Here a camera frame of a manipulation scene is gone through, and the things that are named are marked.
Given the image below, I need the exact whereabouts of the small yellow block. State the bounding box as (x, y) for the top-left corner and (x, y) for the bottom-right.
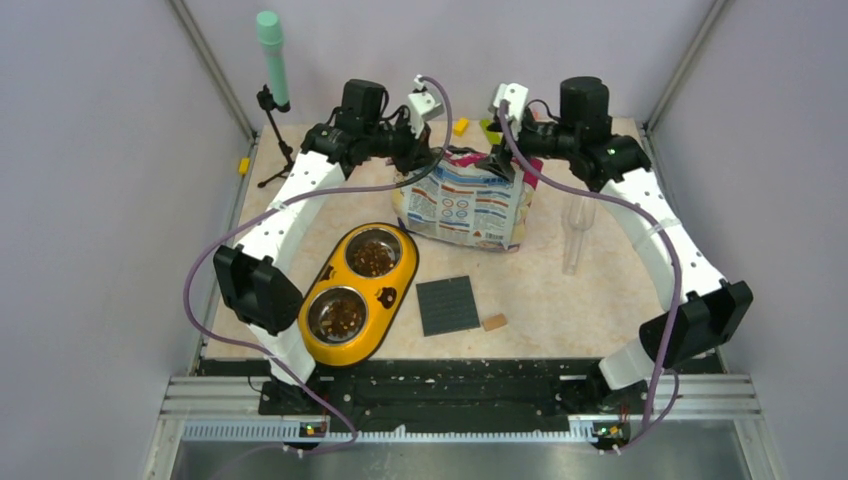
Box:
(452, 117), (470, 137)

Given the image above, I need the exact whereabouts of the yellow double pet bowl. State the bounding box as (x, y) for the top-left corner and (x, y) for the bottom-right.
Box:
(298, 222), (420, 367)

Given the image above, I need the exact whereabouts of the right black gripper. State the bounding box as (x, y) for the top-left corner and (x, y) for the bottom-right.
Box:
(476, 109), (578, 182)

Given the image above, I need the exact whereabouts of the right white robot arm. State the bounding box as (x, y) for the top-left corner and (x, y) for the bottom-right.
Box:
(490, 76), (753, 412)

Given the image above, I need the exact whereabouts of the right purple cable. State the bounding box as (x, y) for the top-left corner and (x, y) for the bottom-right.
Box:
(496, 99), (685, 453)

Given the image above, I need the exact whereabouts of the pink pet food bag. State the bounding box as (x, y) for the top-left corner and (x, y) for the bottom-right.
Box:
(392, 146), (538, 252)

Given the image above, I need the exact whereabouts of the purple cable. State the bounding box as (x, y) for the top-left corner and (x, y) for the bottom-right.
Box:
(496, 99), (685, 453)
(182, 74), (455, 458)

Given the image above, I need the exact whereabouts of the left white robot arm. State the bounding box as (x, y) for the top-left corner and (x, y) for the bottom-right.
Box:
(206, 75), (453, 414)

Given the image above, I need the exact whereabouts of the clear plastic scoop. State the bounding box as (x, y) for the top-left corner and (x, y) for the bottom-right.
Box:
(563, 196), (597, 276)

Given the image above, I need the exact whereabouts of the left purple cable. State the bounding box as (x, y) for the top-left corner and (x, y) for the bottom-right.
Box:
(182, 74), (455, 458)

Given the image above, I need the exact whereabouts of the yellow clip on frame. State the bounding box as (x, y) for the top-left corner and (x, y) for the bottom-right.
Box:
(238, 157), (250, 176)

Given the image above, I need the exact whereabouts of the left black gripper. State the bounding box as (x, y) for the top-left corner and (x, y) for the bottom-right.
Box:
(362, 106), (437, 175)

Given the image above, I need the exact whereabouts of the green microphone on tripod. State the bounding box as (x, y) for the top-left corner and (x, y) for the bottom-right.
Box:
(255, 10), (294, 188)

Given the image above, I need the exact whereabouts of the dark grey square baseplate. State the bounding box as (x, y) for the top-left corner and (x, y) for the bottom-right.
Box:
(416, 276), (480, 337)

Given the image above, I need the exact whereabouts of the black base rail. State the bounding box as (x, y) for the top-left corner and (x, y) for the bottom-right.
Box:
(198, 357), (723, 435)

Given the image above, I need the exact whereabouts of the small wooden block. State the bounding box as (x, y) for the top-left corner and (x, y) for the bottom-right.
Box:
(481, 314), (508, 332)

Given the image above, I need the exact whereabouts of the green lego brick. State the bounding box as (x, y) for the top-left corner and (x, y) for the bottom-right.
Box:
(479, 119), (502, 145)

